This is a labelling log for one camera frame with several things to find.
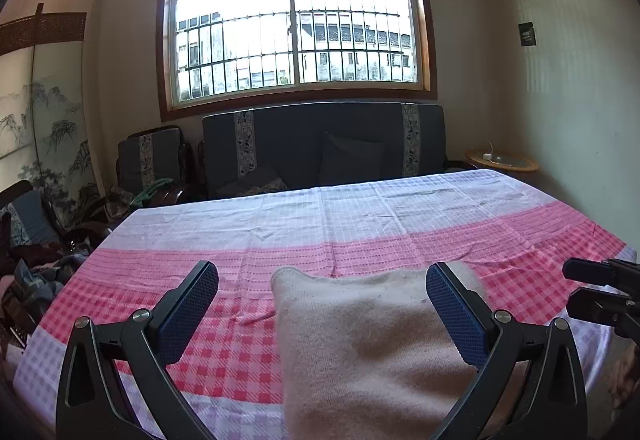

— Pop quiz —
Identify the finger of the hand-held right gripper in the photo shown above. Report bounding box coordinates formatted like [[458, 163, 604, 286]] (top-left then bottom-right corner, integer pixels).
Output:
[[566, 287, 640, 341], [562, 257, 640, 293]]

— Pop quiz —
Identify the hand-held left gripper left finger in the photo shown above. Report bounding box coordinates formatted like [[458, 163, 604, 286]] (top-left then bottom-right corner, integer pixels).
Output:
[[56, 260, 221, 440]]

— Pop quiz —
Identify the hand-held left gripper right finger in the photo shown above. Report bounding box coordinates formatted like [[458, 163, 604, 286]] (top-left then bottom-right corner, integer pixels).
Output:
[[424, 261, 588, 440]]

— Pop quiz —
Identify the beige knitted sweater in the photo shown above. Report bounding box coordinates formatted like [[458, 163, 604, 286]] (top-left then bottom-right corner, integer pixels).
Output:
[[270, 261, 501, 440]]

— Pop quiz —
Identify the pile of dark clothes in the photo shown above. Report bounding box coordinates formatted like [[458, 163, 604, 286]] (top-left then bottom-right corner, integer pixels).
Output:
[[0, 242, 91, 321]]

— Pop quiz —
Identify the person's right hand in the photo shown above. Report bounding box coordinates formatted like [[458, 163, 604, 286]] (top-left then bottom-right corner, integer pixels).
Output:
[[607, 339, 640, 413]]

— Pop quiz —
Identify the pink and white checked blanket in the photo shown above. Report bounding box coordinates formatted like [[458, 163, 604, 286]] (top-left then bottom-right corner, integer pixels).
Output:
[[12, 169, 636, 440]]

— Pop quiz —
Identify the round wooden side table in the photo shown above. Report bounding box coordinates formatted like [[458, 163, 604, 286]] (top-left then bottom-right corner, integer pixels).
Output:
[[464, 149, 540, 175]]

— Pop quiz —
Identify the plain dark blue cushion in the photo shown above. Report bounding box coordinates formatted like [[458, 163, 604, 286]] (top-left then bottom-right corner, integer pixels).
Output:
[[319, 132, 386, 187]]

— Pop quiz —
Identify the dark blue sofa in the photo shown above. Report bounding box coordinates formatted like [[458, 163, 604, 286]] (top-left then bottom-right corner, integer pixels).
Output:
[[201, 101, 468, 201]]

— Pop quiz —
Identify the painted folding screen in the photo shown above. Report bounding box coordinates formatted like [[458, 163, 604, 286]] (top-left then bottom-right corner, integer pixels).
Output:
[[0, 4, 103, 231]]

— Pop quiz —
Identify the barred window with wooden frame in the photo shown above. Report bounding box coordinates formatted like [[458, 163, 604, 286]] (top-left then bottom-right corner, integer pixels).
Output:
[[156, 0, 438, 121]]

